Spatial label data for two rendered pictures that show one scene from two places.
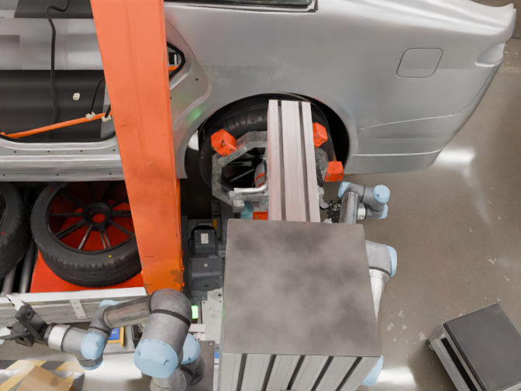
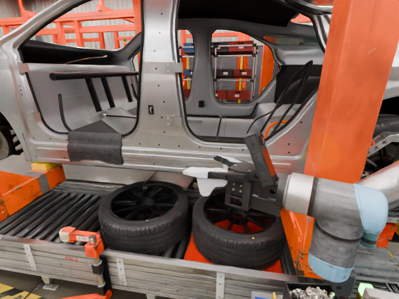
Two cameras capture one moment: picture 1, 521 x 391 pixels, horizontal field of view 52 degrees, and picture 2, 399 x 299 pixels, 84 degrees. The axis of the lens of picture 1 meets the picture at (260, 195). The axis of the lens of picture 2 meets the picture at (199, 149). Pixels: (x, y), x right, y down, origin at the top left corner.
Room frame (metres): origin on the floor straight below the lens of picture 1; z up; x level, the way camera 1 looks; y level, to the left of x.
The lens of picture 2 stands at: (0.14, 0.58, 1.44)
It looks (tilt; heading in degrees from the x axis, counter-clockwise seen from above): 20 degrees down; 22
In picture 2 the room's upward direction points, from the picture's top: straight up
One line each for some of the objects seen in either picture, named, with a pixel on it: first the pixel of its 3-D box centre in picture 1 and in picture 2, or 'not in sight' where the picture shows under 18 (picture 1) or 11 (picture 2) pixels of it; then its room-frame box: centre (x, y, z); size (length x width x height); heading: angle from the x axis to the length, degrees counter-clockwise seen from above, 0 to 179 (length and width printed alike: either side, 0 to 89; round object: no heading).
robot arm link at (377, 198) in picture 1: (375, 197); not in sight; (1.48, -0.51, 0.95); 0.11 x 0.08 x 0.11; 83
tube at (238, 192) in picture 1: (253, 171); not in sight; (1.47, 0.05, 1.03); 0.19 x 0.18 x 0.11; 13
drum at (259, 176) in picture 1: (270, 186); not in sight; (1.54, -0.04, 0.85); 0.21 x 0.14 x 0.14; 13
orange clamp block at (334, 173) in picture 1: (332, 171); not in sight; (1.68, -0.33, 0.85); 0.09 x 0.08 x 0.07; 103
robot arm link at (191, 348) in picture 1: (182, 354); not in sight; (0.64, 0.19, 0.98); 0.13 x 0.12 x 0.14; 173
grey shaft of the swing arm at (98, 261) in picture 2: not in sight; (98, 269); (0.85, 1.53, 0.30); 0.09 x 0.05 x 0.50; 103
